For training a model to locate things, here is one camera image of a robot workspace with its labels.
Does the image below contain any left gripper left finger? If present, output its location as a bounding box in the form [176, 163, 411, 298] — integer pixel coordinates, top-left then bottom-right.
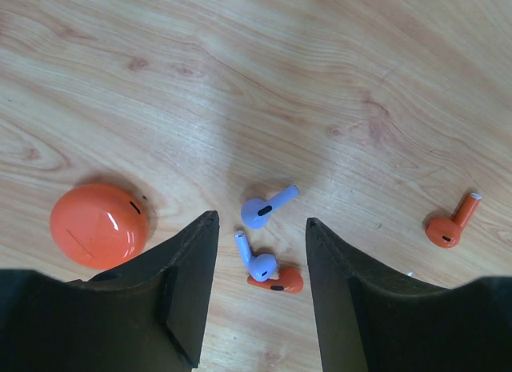
[1, 210, 219, 371]

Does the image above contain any orange earbud under purple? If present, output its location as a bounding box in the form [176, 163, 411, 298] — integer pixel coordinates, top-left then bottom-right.
[247, 268, 304, 294]

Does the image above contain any orange earbud top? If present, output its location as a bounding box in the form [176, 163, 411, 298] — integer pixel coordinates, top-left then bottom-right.
[425, 192, 482, 249]

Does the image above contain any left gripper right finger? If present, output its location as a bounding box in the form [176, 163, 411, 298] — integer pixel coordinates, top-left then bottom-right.
[306, 218, 511, 371]

